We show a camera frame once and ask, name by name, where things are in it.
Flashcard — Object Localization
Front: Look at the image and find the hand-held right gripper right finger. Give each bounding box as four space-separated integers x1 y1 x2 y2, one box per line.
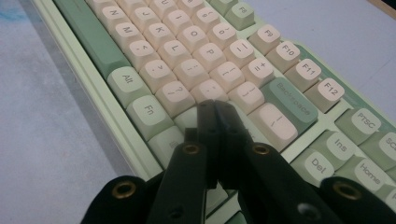
214 100 254 191

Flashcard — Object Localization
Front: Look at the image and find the white table cover board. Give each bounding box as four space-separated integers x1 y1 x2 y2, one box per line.
0 0 396 224

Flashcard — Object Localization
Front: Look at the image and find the green and cream keyboard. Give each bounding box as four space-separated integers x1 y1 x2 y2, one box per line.
31 0 396 224

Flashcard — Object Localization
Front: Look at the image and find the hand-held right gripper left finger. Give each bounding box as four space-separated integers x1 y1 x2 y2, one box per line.
196 99 220 189

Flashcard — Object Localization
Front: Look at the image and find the wooden table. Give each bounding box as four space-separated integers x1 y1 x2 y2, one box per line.
366 0 396 21

